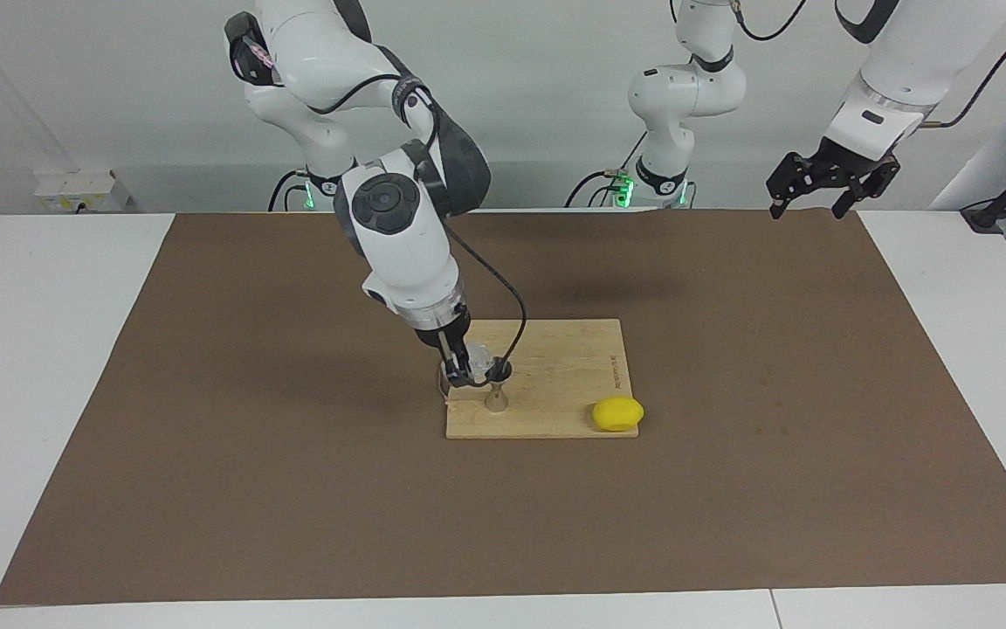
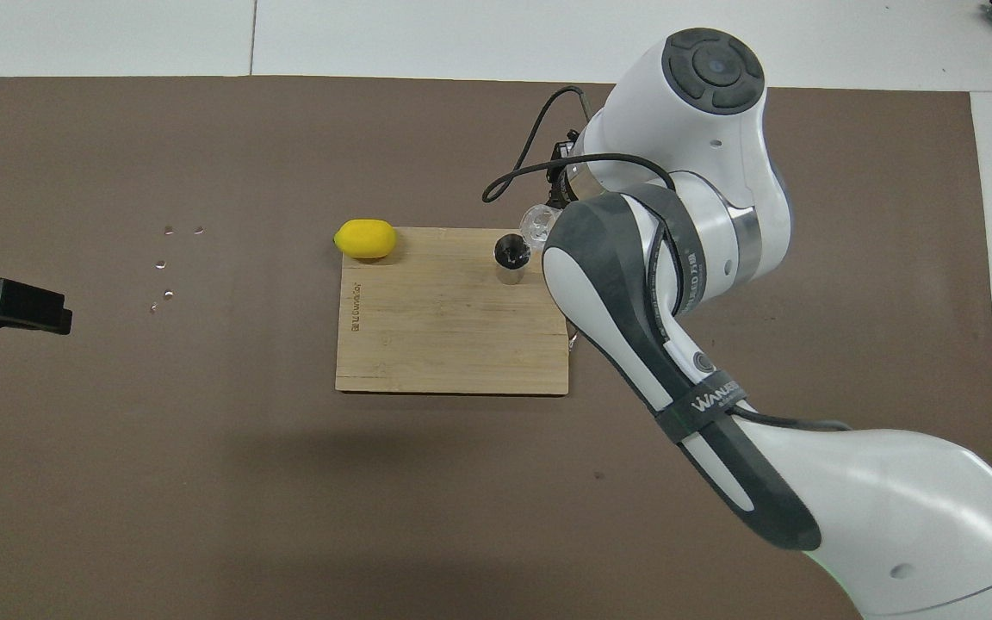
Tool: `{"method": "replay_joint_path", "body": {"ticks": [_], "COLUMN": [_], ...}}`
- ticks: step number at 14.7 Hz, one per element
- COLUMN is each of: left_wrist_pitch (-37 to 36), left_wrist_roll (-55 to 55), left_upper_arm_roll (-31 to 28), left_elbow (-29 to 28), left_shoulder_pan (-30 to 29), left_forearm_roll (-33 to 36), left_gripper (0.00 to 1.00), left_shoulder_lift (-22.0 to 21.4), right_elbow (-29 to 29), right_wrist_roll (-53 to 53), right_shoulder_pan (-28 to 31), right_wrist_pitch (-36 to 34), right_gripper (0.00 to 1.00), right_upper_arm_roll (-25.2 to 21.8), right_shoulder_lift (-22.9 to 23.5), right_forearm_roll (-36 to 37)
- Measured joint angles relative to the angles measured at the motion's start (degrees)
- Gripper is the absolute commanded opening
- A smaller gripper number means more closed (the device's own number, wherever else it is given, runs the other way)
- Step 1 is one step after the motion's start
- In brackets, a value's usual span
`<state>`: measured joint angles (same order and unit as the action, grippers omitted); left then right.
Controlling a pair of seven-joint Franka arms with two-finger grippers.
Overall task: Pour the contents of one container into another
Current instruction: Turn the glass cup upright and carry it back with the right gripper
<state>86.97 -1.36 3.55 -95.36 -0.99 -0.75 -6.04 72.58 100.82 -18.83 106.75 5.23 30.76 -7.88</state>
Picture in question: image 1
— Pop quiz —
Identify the yellow lemon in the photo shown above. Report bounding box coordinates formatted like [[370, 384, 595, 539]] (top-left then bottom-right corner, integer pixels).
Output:
[[592, 396, 645, 434]]

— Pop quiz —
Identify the steel double jigger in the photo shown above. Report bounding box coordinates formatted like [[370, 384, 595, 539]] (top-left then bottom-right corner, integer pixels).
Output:
[[483, 361, 513, 413]]

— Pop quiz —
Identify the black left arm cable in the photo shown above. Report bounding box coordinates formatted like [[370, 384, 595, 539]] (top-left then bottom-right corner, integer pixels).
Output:
[[730, 0, 1006, 131]]

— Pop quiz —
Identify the small clear glass cup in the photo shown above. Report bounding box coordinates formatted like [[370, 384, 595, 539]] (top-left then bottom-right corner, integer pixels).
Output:
[[464, 343, 504, 383]]

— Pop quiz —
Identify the black right base cable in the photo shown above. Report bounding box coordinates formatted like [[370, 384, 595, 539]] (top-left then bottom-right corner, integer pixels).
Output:
[[269, 169, 312, 212]]

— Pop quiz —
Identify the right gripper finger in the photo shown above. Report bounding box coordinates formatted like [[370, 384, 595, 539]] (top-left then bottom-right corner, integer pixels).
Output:
[[438, 344, 479, 389]]

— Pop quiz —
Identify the brown paper table mat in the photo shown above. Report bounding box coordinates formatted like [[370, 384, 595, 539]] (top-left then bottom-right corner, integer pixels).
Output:
[[0, 210, 1006, 605]]

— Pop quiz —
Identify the black left base cable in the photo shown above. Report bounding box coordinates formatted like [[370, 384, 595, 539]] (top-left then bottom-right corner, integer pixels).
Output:
[[566, 131, 649, 211]]

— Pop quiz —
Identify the white socket box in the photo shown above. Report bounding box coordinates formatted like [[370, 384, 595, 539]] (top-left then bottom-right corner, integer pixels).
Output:
[[34, 169, 132, 213]]

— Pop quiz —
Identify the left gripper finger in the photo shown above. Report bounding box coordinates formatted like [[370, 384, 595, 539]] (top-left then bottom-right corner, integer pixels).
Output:
[[767, 151, 823, 221], [832, 162, 901, 220]]

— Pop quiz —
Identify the bamboo cutting board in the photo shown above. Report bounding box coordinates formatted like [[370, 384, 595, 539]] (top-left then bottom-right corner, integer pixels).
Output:
[[445, 319, 641, 440]]

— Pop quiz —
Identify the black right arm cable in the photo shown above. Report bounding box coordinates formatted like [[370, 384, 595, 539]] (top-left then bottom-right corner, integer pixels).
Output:
[[245, 52, 528, 368]]

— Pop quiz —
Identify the black base cable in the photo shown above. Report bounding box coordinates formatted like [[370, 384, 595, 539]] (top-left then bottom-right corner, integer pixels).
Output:
[[269, 169, 312, 212], [566, 131, 649, 211]]

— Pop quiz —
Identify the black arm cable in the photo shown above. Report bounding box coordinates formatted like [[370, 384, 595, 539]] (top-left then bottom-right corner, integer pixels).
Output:
[[730, 0, 1006, 131], [245, 52, 528, 368]]

